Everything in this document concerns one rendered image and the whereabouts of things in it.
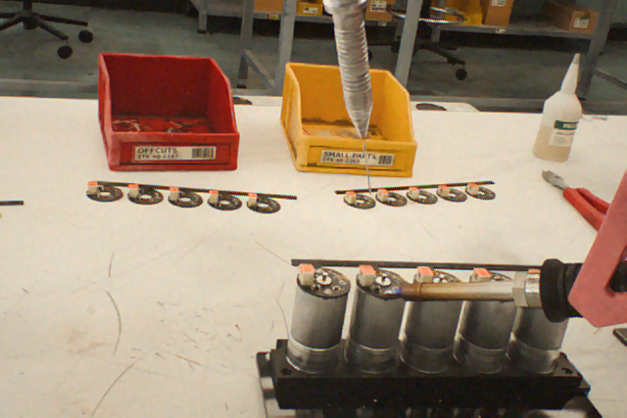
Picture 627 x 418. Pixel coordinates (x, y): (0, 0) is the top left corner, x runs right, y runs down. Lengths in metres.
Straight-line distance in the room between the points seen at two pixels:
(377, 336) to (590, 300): 0.10
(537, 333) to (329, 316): 0.10
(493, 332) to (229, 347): 0.13
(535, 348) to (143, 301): 0.21
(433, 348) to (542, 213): 0.29
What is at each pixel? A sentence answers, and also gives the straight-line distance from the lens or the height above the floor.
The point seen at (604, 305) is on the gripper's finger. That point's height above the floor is 0.85.
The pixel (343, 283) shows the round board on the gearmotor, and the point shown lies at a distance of 0.36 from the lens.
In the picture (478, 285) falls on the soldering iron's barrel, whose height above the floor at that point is 0.84.
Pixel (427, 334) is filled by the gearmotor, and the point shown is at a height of 0.79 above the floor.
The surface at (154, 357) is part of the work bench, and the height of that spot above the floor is 0.75.
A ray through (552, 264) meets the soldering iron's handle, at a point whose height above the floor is 0.86.
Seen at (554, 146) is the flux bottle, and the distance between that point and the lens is 0.76.
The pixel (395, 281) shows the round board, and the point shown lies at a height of 0.81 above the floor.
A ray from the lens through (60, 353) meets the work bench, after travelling 0.41.
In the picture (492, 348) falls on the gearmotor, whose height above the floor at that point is 0.78.
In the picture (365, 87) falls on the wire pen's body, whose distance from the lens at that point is 0.30.
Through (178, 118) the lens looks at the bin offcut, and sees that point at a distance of 0.72.
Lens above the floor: 0.99
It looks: 23 degrees down
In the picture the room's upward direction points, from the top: 8 degrees clockwise
